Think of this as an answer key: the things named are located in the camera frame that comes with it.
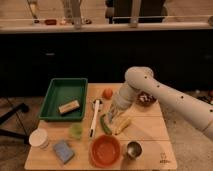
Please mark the dark red bowl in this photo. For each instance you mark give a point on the dark red bowl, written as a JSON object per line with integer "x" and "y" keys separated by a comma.
{"x": 145, "y": 99}

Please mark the orange tomato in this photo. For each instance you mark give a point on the orange tomato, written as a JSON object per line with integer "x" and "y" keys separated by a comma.
{"x": 107, "y": 93}

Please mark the orange plastic bowl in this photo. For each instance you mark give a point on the orange plastic bowl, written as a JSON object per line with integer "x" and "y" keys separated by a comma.
{"x": 104, "y": 151}

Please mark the yellow banana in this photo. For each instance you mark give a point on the yellow banana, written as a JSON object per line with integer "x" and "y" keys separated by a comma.
{"x": 122, "y": 125}

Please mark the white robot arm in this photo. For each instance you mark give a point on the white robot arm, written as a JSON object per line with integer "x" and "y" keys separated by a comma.
{"x": 141, "y": 79}

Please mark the grey blue towel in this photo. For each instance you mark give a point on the grey blue towel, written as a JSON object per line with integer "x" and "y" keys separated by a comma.
{"x": 115, "y": 123}

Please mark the white paper cup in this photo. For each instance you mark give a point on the white paper cup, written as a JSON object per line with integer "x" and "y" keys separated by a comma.
{"x": 39, "y": 138}

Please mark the green plastic tray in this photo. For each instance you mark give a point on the green plastic tray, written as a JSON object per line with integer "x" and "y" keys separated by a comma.
{"x": 60, "y": 92}

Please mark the blue sponge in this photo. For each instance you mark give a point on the blue sponge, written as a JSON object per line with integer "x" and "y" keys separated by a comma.
{"x": 63, "y": 151}

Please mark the small metal cup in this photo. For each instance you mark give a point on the small metal cup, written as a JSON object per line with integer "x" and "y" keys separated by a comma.
{"x": 134, "y": 149}

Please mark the wooden block eraser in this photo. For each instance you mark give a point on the wooden block eraser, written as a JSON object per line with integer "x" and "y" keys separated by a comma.
{"x": 63, "y": 109}

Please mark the small red dish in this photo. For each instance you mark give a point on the small red dish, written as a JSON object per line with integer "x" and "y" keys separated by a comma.
{"x": 50, "y": 22}

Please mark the green chili pepper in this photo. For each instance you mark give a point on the green chili pepper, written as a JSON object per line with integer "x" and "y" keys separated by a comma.
{"x": 104, "y": 126}

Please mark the green plastic cup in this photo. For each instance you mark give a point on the green plastic cup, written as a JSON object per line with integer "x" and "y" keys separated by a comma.
{"x": 75, "y": 130}

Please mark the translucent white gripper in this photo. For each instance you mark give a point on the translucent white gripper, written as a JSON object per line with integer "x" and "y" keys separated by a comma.
{"x": 114, "y": 111}

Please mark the black office chair base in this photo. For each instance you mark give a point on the black office chair base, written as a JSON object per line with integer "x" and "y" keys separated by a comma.
{"x": 11, "y": 125}

